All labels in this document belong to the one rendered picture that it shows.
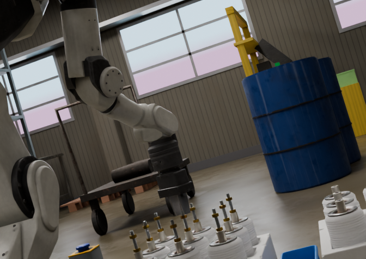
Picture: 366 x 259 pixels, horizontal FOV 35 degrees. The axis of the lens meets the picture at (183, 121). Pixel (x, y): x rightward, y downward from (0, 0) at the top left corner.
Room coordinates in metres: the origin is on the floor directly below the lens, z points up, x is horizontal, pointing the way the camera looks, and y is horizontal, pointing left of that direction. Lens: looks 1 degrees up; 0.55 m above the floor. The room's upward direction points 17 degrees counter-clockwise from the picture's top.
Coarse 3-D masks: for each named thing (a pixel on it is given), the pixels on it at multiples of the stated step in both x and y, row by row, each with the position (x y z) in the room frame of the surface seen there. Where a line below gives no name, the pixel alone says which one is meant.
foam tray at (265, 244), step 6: (264, 234) 1.79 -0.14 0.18; (258, 240) 1.77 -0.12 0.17; (264, 240) 1.70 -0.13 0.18; (270, 240) 1.75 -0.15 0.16; (258, 246) 1.64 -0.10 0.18; (264, 246) 1.63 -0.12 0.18; (270, 246) 1.72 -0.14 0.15; (258, 252) 1.57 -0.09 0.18; (264, 252) 1.59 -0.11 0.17; (270, 252) 1.69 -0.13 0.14; (252, 258) 1.53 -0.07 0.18; (258, 258) 1.51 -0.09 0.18; (264, 258) 1.56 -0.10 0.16; (270, 258) 1.66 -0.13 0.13; (276, 258) 1.76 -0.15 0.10
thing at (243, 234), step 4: (244, 228) 1.60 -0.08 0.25; (236, 232) 1.58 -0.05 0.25; (240, 232) 1.58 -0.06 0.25; (244, 232) 1.58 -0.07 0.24; (216, 236) 1.61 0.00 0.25; (240, 236) 1.57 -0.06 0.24; (244, 236) 1.58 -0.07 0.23; (248, 236) 1.60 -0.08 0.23; (244, 240) 1.58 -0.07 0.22; (248, 240) 1.59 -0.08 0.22; (244, 244) 1.57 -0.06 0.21; (248, 244) 1.59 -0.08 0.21; (248, 248) 1.58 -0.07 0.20; (252, 248) 1.60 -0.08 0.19; (248, 252) 1.58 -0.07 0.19; (252, 252) 1.59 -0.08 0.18; (248, 256) 1.58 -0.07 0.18
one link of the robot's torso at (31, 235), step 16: (32, 176) 1.20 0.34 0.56; (48, 176) 1.25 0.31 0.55; (32, 192) 1.19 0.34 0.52; (48, 192) 1.23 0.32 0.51; (48, 208) 1.21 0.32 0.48; (16, 224) 1.18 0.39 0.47; (32, 224) 1.17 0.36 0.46; (48, 224) 1.20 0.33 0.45; (0, 240) 1.16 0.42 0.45; (16, 240) 1.15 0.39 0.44; (32, 240) 1.16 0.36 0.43; (48, 240) 1.21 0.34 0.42; (0, 256) 1.12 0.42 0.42; (16, 256) 1.14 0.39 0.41; (32, 256) 1.16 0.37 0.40; (48, 256) 1.21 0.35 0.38
